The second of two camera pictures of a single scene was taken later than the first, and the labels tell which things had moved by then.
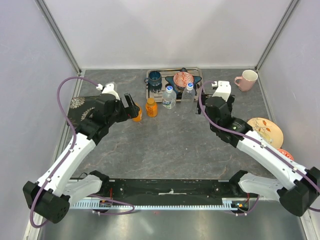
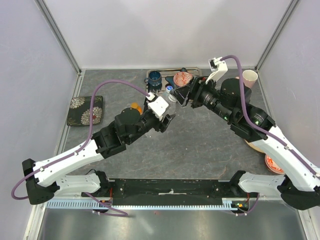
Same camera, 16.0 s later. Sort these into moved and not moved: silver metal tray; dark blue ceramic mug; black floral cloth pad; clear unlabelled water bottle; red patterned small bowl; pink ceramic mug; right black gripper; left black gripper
Moved: left black gripper; right black gripper; clear unlabelled water bottle
Not moved: red patterned small bowl; silver metal tray; dark blue ceramic mug; pink ceramic mug; black floral cloth pad
